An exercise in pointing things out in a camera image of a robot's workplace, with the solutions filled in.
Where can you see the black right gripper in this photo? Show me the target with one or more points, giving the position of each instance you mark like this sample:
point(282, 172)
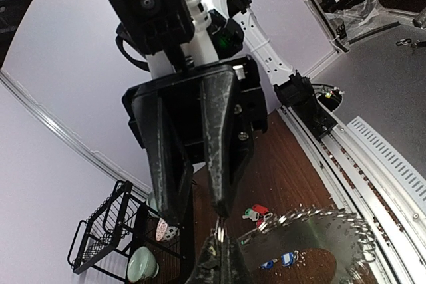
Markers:
point(153, 106)

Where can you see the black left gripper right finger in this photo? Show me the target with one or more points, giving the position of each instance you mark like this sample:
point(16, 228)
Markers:
point(233, 267)

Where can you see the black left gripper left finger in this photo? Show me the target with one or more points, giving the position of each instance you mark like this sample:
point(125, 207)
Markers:
point(207, 268)

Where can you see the metal disc with key rings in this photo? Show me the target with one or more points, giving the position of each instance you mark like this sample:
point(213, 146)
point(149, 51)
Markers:
point(345, 235)

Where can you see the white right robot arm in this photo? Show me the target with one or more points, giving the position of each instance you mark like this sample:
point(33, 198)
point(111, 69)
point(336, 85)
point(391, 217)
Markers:
point(223, 29)

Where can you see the blue key tag lower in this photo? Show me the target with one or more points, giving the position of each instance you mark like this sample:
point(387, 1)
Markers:
point(269, 264)

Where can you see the blue key tag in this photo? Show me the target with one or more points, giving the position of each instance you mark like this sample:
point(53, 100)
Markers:
point(269, 264)
point(288, 259)

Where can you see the blue key tag upper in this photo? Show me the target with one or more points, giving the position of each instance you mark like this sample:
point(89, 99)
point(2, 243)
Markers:
point(288, 259)

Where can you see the pink patterned bowl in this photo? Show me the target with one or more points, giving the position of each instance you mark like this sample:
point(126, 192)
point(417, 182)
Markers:
point(165, 232)

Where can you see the red key tag bunch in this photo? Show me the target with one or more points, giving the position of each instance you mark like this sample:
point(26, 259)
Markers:
point(257, 214)

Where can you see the celadon green bowl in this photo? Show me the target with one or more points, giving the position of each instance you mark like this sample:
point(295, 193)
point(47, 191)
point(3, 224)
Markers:
point(142, 265)

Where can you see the right aluminium frame post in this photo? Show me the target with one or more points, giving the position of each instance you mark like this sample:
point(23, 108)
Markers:
point(69, 137)

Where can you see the black wire dish rack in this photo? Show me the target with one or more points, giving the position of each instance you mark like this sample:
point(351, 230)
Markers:
point(106, 240)

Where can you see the aluminium front rail base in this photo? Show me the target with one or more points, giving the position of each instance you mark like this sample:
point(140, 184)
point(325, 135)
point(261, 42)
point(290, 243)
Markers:
point(380, 194)

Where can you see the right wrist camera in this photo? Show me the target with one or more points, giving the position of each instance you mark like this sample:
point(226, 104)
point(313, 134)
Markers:
point(155, 25)

